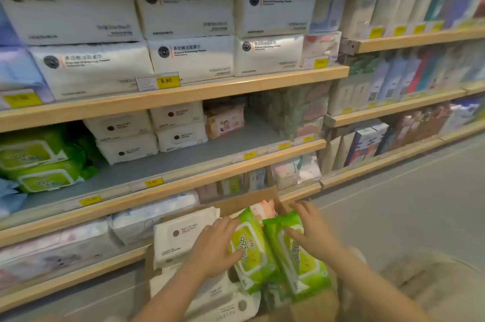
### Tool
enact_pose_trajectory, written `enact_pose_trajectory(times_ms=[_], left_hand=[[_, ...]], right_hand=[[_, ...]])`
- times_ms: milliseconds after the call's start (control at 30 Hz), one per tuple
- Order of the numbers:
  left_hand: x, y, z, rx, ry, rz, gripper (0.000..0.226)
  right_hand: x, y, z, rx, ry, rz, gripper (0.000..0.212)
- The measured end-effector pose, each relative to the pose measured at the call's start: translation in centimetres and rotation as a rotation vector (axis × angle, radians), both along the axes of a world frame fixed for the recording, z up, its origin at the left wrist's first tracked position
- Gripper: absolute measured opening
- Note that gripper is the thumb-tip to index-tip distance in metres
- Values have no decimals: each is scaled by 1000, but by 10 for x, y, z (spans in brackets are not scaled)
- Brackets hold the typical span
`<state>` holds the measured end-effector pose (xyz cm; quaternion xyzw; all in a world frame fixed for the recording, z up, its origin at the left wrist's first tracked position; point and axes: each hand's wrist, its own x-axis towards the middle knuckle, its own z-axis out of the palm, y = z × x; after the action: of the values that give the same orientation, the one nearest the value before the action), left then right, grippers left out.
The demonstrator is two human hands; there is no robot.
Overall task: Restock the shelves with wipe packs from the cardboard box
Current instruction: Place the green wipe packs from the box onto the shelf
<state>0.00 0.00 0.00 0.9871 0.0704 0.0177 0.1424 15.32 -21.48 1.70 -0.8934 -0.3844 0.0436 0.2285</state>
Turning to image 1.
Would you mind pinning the clear pack with red print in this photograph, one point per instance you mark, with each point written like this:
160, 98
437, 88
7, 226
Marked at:
53, 253

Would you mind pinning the orange baby wipes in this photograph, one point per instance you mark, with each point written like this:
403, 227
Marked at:
263, 210
225, 119

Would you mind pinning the person's left hand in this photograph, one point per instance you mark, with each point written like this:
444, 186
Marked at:
212, 246

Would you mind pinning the person's right hand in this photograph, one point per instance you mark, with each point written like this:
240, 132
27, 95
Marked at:
312, 232

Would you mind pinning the beige shorts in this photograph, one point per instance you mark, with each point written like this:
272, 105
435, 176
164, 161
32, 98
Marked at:
435, 284

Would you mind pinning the person's right forearm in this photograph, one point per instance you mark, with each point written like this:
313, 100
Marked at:
371, 287

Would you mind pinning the white pack with blue print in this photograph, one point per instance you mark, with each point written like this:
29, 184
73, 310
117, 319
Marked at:
151, 215

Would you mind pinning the person's left forearm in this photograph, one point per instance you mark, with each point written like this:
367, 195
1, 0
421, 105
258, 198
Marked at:
170, 299

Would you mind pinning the green pink tissue bundle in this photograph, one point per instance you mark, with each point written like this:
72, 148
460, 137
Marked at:
291, 109

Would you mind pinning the yellow price tag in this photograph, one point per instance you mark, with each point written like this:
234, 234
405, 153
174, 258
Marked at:
306, 139
280, 146
316, 63
158, 81
91, 200
245, 155
21, 99
153, 182

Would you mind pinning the row of small yellow tags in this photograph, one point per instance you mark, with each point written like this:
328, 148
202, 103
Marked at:
399, 30

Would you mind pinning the small pale blue pack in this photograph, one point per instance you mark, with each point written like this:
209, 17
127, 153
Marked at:
327, 11

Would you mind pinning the small pale pink pack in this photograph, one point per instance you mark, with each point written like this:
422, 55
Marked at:
322, 45

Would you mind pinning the blue cartoon wet wipes packet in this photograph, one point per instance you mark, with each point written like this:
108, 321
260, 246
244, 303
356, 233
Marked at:
9, 196

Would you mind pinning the wooden store shelving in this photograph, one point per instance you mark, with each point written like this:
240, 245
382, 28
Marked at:
189, 90

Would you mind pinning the stack of white towel packs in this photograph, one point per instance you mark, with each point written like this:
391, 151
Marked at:
185, 30

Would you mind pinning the brown cardboard box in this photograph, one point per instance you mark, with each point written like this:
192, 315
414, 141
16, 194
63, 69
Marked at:
246, 200

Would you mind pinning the neighbouring wooden shelf unit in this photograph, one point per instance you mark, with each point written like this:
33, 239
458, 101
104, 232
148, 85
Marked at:
398, 43

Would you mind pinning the grey metal shelf bracket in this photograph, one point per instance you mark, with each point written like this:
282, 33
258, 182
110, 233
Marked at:
350, 46
329, 121

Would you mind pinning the lilac blue tissue pack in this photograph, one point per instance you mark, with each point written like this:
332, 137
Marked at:
19, 71
7, 28

